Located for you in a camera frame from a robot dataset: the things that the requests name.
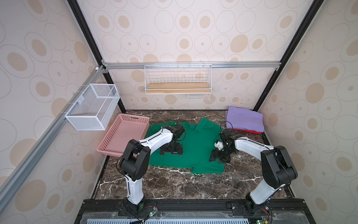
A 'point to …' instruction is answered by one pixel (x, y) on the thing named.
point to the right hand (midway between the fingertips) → (213, 161)
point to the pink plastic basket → (126, 128)
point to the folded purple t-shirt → (243, 118)
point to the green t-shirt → (199, 140)
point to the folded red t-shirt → (252, 131)
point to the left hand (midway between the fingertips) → (176, 153)
